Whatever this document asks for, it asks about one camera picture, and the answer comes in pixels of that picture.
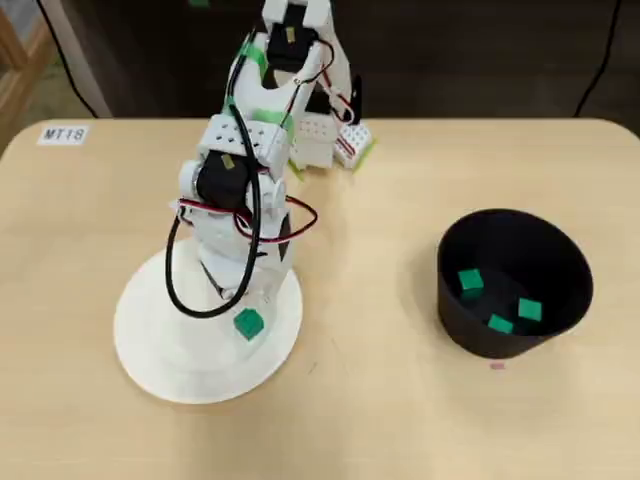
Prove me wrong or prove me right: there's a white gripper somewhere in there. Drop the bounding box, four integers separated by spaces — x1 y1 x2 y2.
199 219 295 306

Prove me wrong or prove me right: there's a green cube block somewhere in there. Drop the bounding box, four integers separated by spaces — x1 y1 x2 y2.
487 313 515 335
233 307 265 341
457 268 484 292
517 297 543 321

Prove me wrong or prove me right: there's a white round plate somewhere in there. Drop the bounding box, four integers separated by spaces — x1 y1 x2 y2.
113 249 304 404

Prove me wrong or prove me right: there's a black round pot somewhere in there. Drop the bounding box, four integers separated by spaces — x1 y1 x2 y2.
436 207 595 360

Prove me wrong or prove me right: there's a white MT18 label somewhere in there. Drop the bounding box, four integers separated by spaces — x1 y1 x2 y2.
37 124 90 146

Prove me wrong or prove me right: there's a light gray panel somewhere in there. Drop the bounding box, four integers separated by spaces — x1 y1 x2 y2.
39 0 114 120

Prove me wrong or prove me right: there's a red white wrist servo wire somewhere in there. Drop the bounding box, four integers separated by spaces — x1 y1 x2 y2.
169 194 320 246

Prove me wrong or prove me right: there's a red white shoulder servo wire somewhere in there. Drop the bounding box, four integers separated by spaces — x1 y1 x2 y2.
294 39 364 126

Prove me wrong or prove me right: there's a thin black background cable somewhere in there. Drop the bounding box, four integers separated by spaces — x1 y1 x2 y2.
571 0 621 120
37 0 104 120

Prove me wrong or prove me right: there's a wooden furniture frame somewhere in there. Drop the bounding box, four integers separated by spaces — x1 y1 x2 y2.
0 9 54 161

